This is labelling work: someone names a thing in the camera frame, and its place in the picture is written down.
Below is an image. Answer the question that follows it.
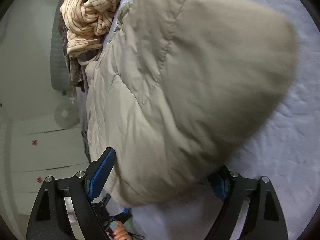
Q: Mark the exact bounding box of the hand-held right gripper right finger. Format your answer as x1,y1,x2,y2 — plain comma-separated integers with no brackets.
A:
205,166,288,240

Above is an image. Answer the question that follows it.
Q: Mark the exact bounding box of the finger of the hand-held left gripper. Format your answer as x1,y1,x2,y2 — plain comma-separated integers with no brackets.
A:
110,207,132,225

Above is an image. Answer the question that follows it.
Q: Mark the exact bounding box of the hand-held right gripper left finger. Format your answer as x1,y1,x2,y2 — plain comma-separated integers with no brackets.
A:
26,147,117,240

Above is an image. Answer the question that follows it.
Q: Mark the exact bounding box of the cream striped garment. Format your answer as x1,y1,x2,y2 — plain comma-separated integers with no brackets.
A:
60,0,127,58

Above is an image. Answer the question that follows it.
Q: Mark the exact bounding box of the beige puffer jacket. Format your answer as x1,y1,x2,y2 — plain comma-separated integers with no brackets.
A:
85,0,300,207

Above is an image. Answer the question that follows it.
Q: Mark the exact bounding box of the white electric fan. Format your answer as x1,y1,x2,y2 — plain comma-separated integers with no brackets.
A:
54,102,82,128

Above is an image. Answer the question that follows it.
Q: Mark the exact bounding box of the person's left hand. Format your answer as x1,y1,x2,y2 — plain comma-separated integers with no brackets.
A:
106,220,132,240

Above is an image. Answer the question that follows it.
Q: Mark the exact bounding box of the grey quilted headboard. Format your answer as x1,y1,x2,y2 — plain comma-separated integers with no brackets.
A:
51,24,73,92

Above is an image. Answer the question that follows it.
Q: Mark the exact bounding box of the white wardrobe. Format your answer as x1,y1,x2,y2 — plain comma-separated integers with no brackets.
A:
0,124,89,217

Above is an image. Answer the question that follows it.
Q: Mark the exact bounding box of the olive brown garment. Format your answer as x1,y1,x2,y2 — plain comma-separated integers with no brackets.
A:
58,10,100,88

